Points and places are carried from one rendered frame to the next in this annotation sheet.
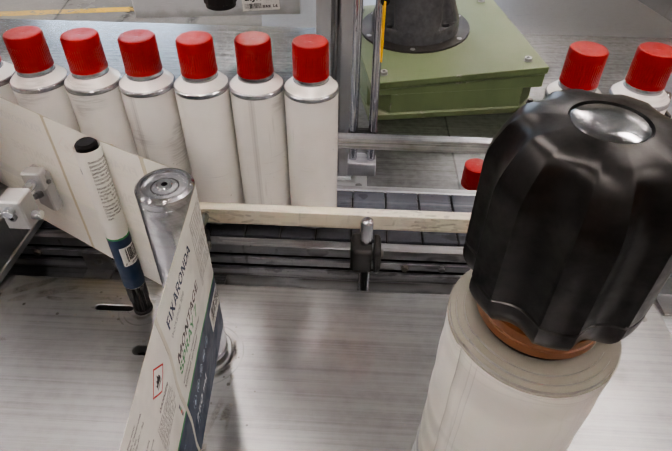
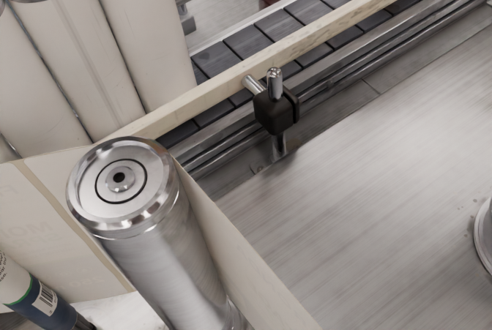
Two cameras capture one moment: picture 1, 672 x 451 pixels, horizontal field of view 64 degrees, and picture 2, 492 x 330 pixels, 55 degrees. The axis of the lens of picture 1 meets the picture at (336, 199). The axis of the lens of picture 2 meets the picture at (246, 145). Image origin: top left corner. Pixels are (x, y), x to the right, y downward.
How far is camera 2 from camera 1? 22 cm
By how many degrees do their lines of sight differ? 24
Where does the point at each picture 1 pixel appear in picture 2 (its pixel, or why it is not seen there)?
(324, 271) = (222, 155)
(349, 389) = (378, 252)
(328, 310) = (284, 190)
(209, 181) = (46, 138)
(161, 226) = (159, 243)
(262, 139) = (91, 45)
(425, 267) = (315, 90)
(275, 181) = (125, 91)
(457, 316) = not seen: outside the picture
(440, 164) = not seen: outside the picture
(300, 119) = not seen: outside the picture
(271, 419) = not seen: outside the picture
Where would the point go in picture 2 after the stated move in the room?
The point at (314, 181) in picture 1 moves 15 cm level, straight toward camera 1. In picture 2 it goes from (173, 64) to (310, 186)
